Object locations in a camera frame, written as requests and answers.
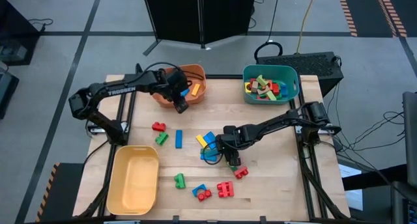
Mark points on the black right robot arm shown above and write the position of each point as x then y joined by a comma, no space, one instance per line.
277,121

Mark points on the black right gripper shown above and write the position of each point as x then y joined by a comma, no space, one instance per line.
246,136

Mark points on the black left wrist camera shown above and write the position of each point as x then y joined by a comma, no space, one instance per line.
178,79

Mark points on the black mat with orange stripes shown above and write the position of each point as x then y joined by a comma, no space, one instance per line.
65,191
365,9

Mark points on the long blue wooden bar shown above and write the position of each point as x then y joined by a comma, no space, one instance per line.
178,139

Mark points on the white paper sheet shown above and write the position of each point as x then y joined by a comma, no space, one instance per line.
352,185

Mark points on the orange plastic bin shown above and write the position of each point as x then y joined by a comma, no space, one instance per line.
197,75

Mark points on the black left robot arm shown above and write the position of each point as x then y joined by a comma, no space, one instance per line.
123,90

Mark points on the red two-stud plastic brick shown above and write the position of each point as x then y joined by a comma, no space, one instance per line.
159,126
204,195
229,189
241,172
221,189

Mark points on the pale yellow wooden block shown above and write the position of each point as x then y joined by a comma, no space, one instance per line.
271,95

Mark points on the red wooden block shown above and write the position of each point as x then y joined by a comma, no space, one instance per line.
275,89
262,97

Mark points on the black aluminium table frame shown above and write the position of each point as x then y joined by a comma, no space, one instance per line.
307,172

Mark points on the short blue block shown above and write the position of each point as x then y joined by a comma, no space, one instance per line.
184,92

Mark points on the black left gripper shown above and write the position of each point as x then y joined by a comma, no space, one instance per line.
172,93

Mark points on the teal wooden block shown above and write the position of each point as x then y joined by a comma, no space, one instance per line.
208,152

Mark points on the green plastic brick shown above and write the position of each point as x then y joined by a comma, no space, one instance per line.
232,168
180,181
161,138

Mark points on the blue wooden arch block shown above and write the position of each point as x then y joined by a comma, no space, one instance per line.
197,189

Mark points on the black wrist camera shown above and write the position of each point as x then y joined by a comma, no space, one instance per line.
233,133
178,79

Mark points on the olive green wooden block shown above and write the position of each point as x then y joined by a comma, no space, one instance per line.
262,80

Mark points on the black computer case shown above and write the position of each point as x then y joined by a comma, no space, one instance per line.
309,62

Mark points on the black folding partition screen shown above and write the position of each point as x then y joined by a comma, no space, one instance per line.
198,15

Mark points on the teal plastic bin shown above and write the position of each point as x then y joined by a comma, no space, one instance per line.
286,75

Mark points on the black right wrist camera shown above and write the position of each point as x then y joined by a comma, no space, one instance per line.
233,133

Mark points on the yellow plastic bin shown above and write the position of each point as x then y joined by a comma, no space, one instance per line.
137,181

